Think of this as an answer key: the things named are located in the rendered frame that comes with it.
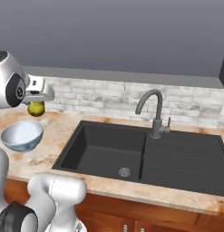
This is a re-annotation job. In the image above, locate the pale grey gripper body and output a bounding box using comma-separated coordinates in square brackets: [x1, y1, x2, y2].
[23, 85, 55, 106]

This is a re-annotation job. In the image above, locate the green pear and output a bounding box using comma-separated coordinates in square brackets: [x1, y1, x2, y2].
[27, 101, 46, 118]

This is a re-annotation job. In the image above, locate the white and blue bowl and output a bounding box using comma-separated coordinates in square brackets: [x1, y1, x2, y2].
[0, 121, 44, 153]

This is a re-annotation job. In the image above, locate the black sink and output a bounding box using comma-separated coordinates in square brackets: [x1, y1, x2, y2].
[52, 120, 224, 198]

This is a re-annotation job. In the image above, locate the grey tap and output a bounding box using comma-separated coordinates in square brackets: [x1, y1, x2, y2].
[134, 89, 172, 140]

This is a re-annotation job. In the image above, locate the brown wooden cupboard door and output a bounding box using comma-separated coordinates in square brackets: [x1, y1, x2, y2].
[133, 211, 224, 232]
[74, 193, 136, 232]

